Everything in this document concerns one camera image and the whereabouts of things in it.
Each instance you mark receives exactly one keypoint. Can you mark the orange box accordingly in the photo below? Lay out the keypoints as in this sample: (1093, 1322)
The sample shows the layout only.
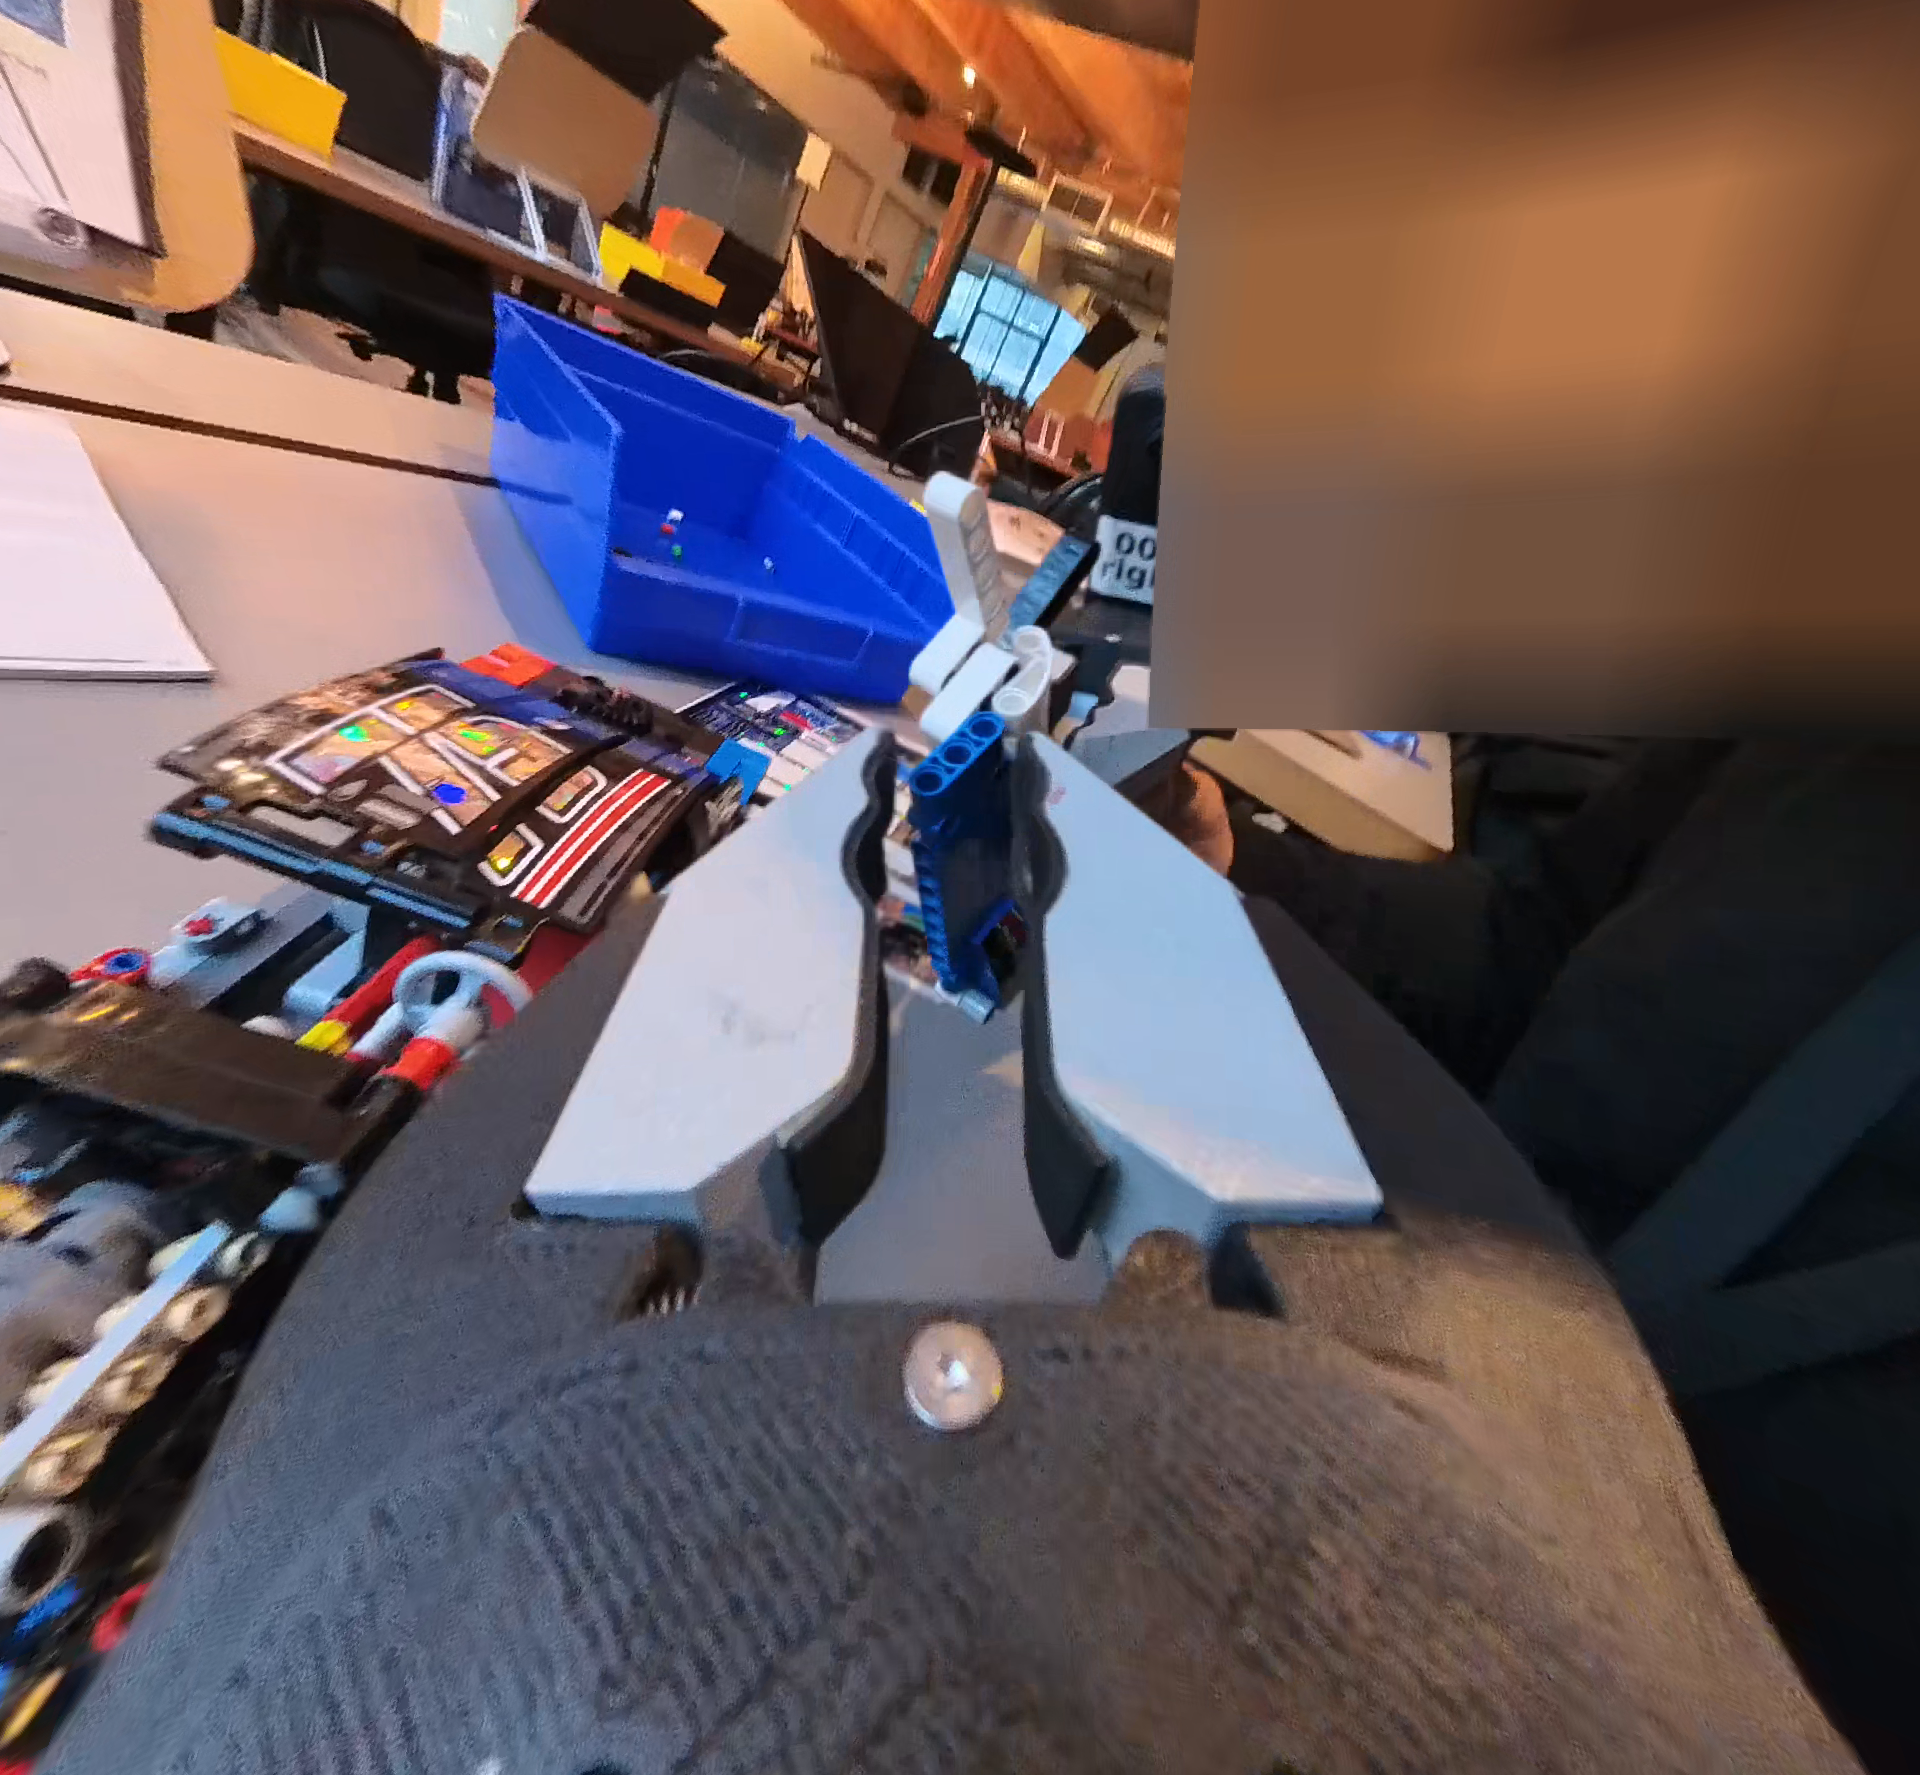
(682, 231)

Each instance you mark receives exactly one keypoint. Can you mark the building instruction booklet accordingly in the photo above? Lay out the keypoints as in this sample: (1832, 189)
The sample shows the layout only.
(75, 561)

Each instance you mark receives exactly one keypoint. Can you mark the small blue plastic piece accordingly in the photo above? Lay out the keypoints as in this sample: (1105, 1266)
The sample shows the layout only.
(1394, 745)

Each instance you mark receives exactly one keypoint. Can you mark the toy brick race car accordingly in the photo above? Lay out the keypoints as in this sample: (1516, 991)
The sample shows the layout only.
(420, 771)

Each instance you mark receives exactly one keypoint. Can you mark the blue and white brick assembly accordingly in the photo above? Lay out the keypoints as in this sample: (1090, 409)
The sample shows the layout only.
(961, 831)

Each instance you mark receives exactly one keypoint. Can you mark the black monitor back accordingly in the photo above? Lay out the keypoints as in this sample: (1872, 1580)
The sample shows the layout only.
(884, 365)

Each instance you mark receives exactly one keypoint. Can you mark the blue plastic bin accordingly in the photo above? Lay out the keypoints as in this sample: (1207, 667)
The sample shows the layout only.
(675, 637)

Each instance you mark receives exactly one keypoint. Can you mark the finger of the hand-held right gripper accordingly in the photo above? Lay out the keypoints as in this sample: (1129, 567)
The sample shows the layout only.
(1124, 759)

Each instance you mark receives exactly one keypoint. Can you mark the printed instruction sheet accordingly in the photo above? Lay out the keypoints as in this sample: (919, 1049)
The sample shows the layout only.
(61, 35)

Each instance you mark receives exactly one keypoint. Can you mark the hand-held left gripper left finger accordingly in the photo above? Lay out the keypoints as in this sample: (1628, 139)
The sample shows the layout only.
(691, 1041)

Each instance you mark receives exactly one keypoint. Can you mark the clear acrylic stands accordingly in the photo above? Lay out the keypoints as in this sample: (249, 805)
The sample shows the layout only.
(494, 193)

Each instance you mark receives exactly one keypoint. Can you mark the person's dark clothed body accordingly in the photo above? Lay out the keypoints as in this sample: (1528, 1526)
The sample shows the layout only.
(1725, 907)

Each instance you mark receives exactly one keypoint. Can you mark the task instruction sheet on stand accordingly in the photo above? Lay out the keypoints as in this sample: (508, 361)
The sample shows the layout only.
(195, 81)

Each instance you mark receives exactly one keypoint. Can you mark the black flat panel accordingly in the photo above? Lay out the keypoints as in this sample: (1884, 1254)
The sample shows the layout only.
(622, 13)

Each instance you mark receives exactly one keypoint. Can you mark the yellow plastic bin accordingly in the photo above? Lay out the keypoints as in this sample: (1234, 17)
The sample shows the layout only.
(645, 263)
(278, 93)

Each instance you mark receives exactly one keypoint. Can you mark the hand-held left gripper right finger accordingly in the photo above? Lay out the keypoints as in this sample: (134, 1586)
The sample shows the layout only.
(1200, 1041)

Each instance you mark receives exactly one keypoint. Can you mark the brown cardboard panel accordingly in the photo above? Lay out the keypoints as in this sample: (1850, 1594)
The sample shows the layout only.
(571, 125)

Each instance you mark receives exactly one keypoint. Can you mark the long wooden table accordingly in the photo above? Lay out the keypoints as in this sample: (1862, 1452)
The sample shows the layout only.
(390, 203)

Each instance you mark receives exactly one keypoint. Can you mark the holographic sticker sheet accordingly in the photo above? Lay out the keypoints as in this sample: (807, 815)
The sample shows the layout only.
(780, 727)

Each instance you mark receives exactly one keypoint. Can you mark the tiny loose toy pieces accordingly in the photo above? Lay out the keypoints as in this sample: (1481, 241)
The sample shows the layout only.
(671, 531)

